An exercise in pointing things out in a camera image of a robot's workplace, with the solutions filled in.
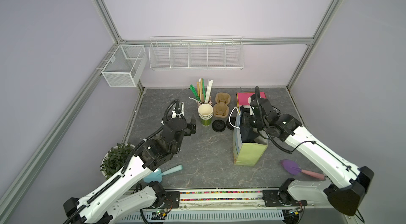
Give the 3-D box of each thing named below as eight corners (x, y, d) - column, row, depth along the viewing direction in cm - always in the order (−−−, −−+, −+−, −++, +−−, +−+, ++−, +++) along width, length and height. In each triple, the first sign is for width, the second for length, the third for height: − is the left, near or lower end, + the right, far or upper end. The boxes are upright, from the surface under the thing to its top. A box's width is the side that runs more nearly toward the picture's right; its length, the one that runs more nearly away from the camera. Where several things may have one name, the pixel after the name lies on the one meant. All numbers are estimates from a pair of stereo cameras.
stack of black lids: (216, 134, 99) (216, 132, 97) (210, 125, 103) (210, 123, 101) (227, 128, 101) (227, 126, 99) (220, 119, 106) (221, 117, 104)
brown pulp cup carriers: (211, 118, 105) (211, 114, 102) (215, 95, 118) (215, 91, 114) (227, 120, 104) (228, 116, 100) (230, 97, 117) (230, 93, 113)
